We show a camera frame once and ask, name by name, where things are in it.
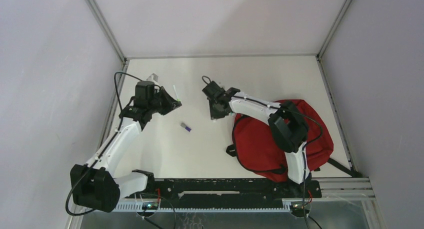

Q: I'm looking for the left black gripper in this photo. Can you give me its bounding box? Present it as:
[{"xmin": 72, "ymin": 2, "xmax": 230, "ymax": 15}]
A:
[{"xmin": 148, "ymin": 86, "xmax": 181, "ymax": 116}]

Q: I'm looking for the green highlighter pen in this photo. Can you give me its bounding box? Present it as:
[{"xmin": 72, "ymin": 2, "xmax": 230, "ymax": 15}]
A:
[{"xmin": 172, "ymin": 85, "xmax": 181, "ymax": 103}]

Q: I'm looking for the red student backpack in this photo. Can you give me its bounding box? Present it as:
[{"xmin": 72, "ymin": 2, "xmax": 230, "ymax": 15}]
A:
[{"xmin": 226, "ymin": 99, "xmax": 357, "ymax": 184}]

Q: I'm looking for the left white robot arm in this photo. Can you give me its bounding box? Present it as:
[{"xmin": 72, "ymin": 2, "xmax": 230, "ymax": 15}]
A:
[{"xmin": 65, "ymin": 80, "xmax": 182, "ymax": 216}]

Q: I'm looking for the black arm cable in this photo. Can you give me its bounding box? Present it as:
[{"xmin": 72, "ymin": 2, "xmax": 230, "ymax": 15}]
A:
[
  {"xmin": 65, "ymin": 71, "xmax": 163, "ymax": 217},
  {"xmin": 201, "ymin": 75, "xmax": 324, "ymax": 229}
]

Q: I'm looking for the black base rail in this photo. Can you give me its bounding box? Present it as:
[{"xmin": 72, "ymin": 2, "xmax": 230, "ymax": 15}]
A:
[{"xmin": 143, "ymin": 178, "xmax": 323, "ymax": 210}]

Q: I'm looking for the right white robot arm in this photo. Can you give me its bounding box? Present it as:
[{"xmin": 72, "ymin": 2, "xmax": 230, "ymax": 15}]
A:
[{"xmin": 202, "ymin": 81, "xmax": 310, "ymax": 197}]

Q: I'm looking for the purple glue stick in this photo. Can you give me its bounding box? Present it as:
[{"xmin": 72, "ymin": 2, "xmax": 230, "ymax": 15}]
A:
[{"xmin": 180, "ymin": 122, "xmax": 192, "ymax": 132}]

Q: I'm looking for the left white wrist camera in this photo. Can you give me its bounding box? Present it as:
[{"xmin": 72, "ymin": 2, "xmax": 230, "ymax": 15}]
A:
[{"xmin": 146, "ymin": 73, "xmax": 159, "ymax": 85}]

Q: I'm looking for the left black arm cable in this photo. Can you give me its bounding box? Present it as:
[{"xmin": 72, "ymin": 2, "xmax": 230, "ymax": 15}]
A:
[{"xmin": 65, "ymin": 71, "xmax": 163, "ymax": 217}]

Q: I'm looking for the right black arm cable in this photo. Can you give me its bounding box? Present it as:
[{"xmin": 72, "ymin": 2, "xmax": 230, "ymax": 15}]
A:
[{"xmin": 201, "ymin": 75, "xmax": 324, "ymax": 229}]

